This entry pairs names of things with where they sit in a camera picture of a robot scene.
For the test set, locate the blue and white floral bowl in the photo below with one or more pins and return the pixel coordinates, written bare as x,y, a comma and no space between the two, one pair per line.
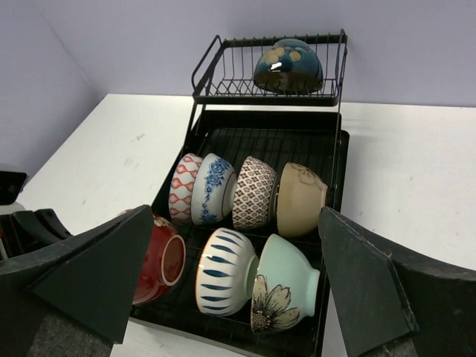
212,196

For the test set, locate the white bowl brown outside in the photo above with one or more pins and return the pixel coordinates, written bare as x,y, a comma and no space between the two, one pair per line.
163,263

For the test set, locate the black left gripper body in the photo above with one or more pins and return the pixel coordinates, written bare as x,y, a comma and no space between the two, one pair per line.
26,231

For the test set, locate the white bowl patterned rim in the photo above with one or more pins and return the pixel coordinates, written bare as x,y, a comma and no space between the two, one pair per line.
225,273

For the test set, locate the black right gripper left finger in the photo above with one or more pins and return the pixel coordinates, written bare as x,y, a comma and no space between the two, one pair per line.
73,298

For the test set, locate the dark blue patterned bowl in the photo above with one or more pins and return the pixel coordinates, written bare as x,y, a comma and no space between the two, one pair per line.
181,187

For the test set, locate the brown bowl cream inside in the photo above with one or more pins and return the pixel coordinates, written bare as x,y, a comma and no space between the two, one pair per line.
289,67

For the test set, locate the black bowl tan outside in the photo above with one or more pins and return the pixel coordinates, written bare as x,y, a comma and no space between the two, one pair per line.
301,196

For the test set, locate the red lattice patterned bowl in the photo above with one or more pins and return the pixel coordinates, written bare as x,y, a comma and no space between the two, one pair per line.
252,196

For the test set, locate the black dish rack tray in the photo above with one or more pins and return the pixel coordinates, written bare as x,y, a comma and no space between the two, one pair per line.
312,139

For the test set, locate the pale green bowl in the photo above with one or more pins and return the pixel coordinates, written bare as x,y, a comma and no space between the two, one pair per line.
285,287

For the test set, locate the black wire plate rack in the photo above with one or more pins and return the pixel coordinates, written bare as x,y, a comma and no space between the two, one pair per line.
228,78

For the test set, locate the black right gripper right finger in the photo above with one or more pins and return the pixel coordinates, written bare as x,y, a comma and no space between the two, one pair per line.
393,301

